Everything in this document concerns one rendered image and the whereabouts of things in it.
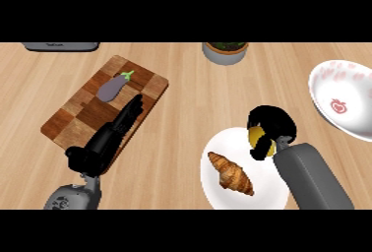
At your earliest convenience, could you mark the yellow lemon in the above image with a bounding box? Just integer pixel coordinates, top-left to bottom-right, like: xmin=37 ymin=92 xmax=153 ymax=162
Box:
xmin=246 ymin=126 xmax=277 ymax=158

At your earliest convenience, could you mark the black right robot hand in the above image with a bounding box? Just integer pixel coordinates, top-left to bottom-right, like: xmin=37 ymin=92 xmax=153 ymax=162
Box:
xmin=245 ymin=104 xmax=299 ymax=161

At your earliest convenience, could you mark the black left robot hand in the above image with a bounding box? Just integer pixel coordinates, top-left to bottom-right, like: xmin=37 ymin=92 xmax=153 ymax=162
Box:
xmin=63 ymin=94 xmax=144 ymax=177

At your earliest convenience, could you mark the checkered wooden cutting board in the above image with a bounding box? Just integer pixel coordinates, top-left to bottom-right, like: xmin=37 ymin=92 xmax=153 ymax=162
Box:
xmin=40 ymin=54 xmax=169 ymax=171

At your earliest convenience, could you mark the grey pot with plant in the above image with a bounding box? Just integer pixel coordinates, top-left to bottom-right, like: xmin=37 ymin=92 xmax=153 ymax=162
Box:
xmin=200 ymin=41 xmax=249 ymax=66

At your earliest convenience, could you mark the dark grey appliance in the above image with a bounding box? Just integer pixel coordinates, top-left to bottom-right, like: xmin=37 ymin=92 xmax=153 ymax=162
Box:
xmin=20 ymin=41 xmax=102 ymax=52

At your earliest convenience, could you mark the brown croissant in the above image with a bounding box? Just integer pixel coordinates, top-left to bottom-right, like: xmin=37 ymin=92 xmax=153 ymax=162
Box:
xmin=206 ymin=151 xmax=255 ymax=197

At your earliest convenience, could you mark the purple eggplant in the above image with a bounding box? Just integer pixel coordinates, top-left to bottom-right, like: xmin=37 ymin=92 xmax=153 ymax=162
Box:
xmin=96 ymin=70 xmax=137 ymax=102

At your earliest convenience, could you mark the white bowl with red print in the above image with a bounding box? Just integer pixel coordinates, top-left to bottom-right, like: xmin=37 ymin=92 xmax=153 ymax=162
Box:
xmin=308 ymin=59 xmax=372 ymax=143

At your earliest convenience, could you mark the white round plate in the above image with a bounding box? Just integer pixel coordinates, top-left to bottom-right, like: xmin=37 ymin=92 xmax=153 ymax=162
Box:
xmin=199 ymin=126 xmax=290 ymax=211

